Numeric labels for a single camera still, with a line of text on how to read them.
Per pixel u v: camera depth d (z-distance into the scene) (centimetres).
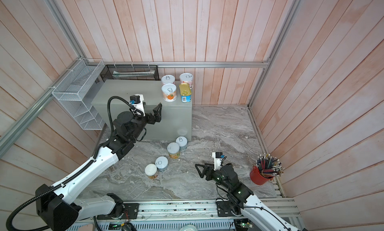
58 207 37
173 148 88
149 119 63
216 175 70
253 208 55
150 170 80
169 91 72
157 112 63
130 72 90
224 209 73
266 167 78
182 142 93
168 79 78
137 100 57
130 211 74
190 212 74
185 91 73
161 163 84
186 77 79
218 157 72
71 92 75
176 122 87
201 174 71
